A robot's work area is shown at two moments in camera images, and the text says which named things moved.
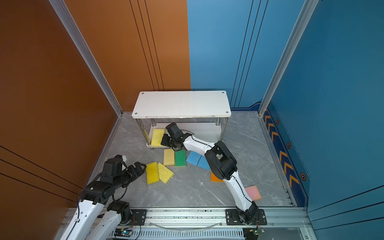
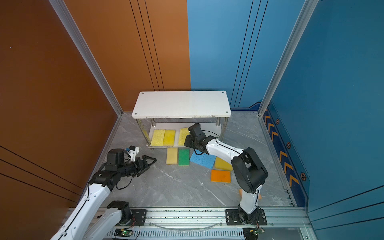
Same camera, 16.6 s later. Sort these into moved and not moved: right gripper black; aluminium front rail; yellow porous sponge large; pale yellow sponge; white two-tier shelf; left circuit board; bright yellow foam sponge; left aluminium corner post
Moved: right gripper black; bright yellow foam sponge; pale yellow sponge
Not moved: left aluminium corner post; yellow porous sponge large; left circuit board; aluminium front rail; white two-tier shelf
